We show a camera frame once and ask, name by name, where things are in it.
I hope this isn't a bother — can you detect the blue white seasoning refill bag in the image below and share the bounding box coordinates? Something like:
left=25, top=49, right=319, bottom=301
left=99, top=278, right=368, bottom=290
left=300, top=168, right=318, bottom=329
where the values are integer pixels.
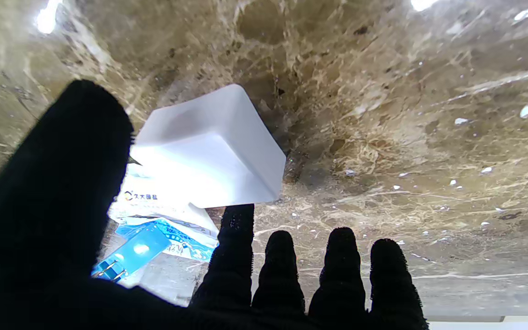
left=104, top=163, right=221, bottom=307

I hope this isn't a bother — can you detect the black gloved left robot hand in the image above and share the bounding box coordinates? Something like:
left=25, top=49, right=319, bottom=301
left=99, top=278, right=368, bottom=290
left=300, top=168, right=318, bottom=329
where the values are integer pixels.
left=0, top=79, right=429, bottom=330

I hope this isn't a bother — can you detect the white square bottle cap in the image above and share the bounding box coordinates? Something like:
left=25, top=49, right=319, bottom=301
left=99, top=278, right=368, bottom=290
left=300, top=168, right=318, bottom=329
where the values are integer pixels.
left=129, top=84, right=287, bottom=209

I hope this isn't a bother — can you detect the blue plastic bag clip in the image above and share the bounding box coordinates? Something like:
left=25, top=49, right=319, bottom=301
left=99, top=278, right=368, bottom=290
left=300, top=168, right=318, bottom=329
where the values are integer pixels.
left=92, top=224, right=171, bottom=281

